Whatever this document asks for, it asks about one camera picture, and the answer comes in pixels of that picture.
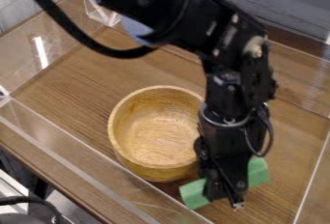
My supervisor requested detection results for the clear acrylic corner bracket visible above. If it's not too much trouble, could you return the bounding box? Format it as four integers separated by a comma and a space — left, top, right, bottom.
83, 0, 122, 27

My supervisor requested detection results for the light wooden bowl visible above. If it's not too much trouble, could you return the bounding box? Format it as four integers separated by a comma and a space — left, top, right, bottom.
107, 85, 202, 182

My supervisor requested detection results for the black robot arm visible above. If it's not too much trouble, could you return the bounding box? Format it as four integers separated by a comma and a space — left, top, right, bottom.
34, 0, 277, 210

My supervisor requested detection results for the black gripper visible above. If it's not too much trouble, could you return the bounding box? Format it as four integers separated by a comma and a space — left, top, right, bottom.
194, 103, 274, 210

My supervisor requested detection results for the green rectangular block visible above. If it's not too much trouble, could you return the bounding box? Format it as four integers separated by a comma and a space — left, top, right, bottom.
180, 158, 270, 210

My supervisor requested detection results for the black cable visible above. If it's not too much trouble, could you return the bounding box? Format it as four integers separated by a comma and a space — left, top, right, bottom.
0, 196, 66, 224

